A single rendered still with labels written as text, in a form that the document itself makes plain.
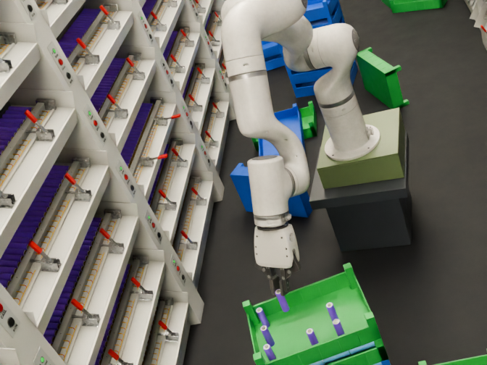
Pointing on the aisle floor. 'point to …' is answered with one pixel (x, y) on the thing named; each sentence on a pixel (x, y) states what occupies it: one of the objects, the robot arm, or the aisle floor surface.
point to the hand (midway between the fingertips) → (279, 285)
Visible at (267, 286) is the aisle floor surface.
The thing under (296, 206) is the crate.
